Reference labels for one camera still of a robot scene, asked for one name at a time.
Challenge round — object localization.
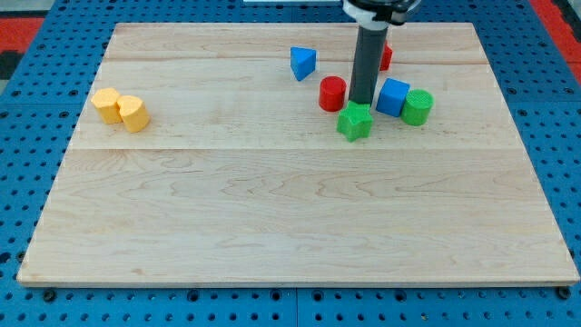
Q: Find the green star block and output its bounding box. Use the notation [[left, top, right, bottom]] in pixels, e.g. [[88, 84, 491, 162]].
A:
[[337, 101, 373, 142]]

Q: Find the white black robot arm flange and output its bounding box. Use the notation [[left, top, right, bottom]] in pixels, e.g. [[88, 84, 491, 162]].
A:
[[342, 0, 422, 31]]

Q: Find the red cylinder block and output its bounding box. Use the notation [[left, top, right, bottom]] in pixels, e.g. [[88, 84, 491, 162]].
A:
[[319, 75, 347, 112]]

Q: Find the light wooden board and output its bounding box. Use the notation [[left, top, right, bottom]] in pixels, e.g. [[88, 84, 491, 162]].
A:
[[17, 23, 579, 288]]

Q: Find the blue triangle block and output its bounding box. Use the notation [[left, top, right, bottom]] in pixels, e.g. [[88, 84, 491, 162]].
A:
[[290, 46, 317, 81]]

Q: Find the blue cube block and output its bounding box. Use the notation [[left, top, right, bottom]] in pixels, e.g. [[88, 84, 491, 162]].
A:
[[376, 78, 410, 117]]

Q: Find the green cylinder block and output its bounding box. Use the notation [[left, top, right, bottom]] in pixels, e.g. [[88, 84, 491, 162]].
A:
[[400, 89, 434, 126]]

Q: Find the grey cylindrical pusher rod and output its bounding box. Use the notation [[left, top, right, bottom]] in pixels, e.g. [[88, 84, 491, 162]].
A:
[[349, 26, 388, 104]]

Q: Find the red block behind rod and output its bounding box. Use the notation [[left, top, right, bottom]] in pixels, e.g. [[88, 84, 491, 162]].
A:
[[379, 42, 393, 72]]

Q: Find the yellow heart block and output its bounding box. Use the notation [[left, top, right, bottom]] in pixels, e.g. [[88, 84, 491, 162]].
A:
[[117, 95, 151, 133]]

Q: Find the yellow hexagon block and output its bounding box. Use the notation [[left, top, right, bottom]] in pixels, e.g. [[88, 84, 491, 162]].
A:
[[90, 88, 123, 124]]

